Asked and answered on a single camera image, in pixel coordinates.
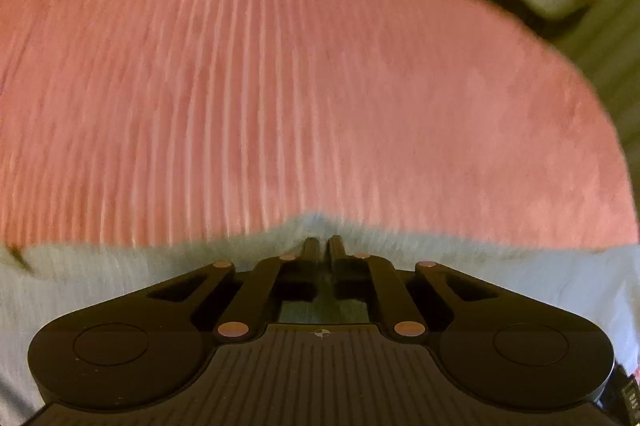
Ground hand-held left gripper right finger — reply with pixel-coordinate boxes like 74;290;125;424
327;234;502;343

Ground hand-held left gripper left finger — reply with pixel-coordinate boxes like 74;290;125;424
141;237;322;343

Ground grey pants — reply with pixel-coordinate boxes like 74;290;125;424
0;210;640;418

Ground pink ribbed blanket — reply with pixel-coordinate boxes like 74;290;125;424
0;0;640;251

